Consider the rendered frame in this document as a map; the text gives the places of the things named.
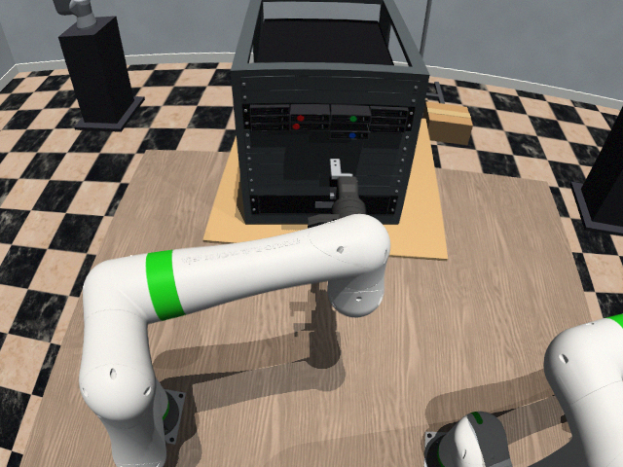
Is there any tan flat board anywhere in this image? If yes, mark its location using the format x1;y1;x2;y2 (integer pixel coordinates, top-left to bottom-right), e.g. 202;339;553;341
203;119;448;261

